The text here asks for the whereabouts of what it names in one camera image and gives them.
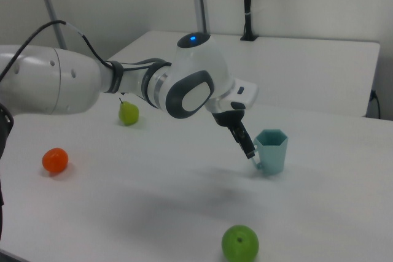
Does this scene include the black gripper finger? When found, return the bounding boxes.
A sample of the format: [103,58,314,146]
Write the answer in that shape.
[228,120,256,160]

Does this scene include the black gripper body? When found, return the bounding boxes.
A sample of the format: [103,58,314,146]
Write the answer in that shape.
[212,109,246,128]

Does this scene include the light blue hexagonal mug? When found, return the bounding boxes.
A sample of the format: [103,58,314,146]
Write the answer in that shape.
[251,129,289,175]

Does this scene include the white side table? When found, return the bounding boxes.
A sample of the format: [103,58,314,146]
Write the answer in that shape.
[106,30,381,118]

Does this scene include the green toy pear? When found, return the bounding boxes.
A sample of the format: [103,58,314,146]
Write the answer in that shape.
[119,98,140,126]

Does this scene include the green toy apple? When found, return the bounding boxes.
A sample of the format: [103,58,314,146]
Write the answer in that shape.
[221,224,260,262]

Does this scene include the orange toy tangerine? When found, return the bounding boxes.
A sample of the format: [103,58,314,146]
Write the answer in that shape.
[42,147,69,173]

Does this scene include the black cable at table edge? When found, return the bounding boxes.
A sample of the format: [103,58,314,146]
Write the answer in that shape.
[370,89,381,119]

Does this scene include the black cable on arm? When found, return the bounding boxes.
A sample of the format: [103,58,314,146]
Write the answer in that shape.
[0,20,113,80]

